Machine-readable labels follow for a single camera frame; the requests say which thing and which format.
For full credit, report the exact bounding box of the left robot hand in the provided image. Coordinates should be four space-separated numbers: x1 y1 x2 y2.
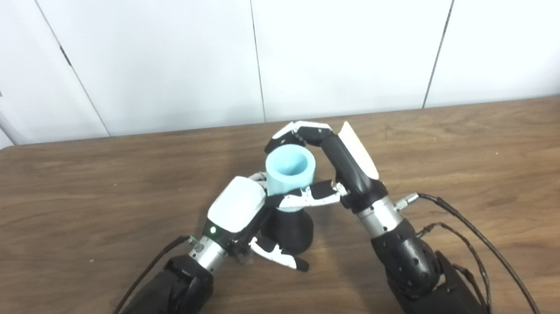
197 168 310 282

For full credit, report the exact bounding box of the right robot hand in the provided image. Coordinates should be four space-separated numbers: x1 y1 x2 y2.
262 112 390 220

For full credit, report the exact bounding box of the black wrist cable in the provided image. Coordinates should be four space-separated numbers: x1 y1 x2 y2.
393 181 542 314
73 233 209 314

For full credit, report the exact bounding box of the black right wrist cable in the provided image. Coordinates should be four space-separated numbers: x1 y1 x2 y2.
393 181 542 314

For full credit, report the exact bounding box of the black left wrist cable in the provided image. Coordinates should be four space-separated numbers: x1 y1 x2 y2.
73 233 209 314

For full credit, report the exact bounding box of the light-blue hose piece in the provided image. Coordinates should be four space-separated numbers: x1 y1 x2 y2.
263 142 320 200

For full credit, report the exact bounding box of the black flared nozzle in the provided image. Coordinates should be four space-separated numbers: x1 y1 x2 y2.
258 203 318 258

